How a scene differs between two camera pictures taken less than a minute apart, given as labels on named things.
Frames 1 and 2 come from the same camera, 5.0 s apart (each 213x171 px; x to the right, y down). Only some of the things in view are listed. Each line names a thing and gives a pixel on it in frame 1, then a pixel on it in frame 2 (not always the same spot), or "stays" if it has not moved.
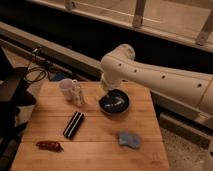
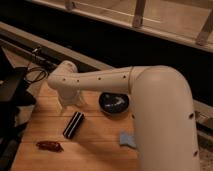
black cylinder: (73, 125) stays
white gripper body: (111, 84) → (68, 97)
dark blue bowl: (114, 102) stays
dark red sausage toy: (50, 146) stays
